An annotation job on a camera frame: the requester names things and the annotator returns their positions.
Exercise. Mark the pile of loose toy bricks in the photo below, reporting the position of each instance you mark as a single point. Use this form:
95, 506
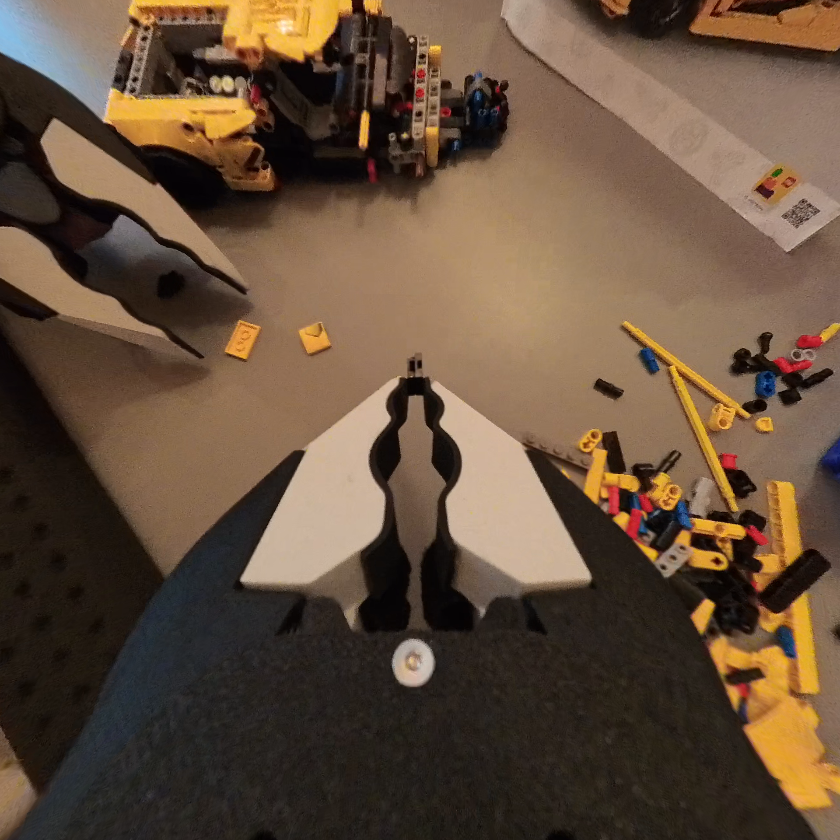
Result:
784, 525

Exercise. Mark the yellow square tile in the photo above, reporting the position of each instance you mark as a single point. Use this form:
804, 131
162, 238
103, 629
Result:
315, 338

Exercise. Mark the white instruction booklet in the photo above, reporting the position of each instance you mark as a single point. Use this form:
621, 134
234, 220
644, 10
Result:
656, 131

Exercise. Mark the black cylindrical pin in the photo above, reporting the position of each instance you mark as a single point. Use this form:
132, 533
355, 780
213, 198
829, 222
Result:
608, 388

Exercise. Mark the yellow toy brick car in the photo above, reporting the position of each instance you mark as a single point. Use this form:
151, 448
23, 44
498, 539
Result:
262, 39

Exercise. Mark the blue plastic bin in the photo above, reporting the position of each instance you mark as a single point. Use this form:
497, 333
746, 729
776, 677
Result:
833, 456

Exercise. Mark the yellow flat two-stud plate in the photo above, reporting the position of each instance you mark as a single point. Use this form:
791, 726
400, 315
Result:
243, 340

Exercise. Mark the cluster of small coloured pins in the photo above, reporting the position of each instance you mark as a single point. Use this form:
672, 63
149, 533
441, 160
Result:
764, 384

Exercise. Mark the grey desk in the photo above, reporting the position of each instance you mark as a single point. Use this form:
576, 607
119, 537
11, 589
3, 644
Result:
459, 262

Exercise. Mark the small blue pin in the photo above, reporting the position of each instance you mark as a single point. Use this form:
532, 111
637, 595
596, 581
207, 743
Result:
649, 361

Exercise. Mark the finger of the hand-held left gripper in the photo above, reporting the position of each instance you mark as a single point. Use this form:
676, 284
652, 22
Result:
72, 292
131, 190

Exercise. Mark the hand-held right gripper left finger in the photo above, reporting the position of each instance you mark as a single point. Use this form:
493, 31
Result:
321, 512

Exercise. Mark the yellow two-hole connector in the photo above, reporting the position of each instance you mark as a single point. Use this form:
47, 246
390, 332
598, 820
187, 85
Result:
722, 417

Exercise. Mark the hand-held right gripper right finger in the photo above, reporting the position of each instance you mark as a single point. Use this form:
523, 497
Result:
512, 512

